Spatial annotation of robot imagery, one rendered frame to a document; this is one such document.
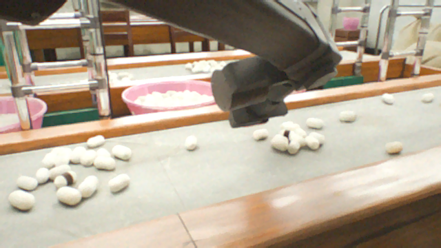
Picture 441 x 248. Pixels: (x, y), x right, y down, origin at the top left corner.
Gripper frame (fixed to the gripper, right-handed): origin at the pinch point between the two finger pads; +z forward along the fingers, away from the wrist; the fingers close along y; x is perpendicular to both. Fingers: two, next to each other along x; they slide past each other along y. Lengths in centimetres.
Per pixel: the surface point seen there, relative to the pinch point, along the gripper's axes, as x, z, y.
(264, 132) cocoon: 2.7, 2.3, -6.2
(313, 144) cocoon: 8.1, -3.7, -11.8
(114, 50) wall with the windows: -278, 420, -45
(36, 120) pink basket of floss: -14.6, 22.6, 35.1
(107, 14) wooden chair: -164, 183, -9
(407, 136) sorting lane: 10.8, -4.7, -34.2
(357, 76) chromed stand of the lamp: -21, 37, -75
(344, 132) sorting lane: 6.4, 0.5, -23.8
